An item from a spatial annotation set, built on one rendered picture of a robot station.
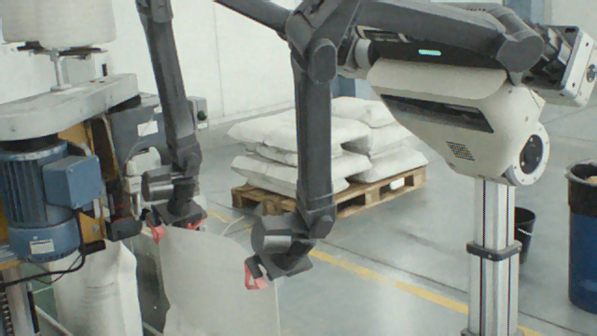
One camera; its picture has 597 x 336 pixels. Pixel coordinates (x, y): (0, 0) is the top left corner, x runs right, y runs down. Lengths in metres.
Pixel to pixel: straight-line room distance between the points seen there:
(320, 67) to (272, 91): 6.24
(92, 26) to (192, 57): 5.16
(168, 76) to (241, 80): 5.49
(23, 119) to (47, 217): 0.21
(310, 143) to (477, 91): 0.44
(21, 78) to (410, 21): 3.70
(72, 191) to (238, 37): 5.58
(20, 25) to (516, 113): 1.14
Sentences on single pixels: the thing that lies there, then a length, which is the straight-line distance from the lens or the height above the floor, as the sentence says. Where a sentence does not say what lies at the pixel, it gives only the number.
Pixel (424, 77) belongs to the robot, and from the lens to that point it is 1.62.
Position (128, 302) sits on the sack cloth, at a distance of 2.31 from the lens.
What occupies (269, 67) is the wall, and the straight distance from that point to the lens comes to 7.27.
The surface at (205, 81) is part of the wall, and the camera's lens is 6.83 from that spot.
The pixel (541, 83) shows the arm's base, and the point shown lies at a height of 1.43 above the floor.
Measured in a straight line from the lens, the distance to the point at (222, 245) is 1.76.
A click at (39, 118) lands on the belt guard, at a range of 1.54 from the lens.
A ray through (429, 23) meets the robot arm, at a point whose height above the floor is 1.56.
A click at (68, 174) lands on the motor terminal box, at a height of 1.29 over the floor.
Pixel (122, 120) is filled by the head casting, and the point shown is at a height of 1.32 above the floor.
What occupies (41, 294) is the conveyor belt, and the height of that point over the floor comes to 0.38.
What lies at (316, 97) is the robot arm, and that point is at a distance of 1.16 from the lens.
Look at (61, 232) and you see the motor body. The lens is 1.62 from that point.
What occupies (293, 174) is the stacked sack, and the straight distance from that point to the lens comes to 4.62.
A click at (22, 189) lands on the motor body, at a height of 1.25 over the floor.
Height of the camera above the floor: 1.67
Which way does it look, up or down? 16 degrees down
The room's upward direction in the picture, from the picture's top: 4 degrees counter-clockwise
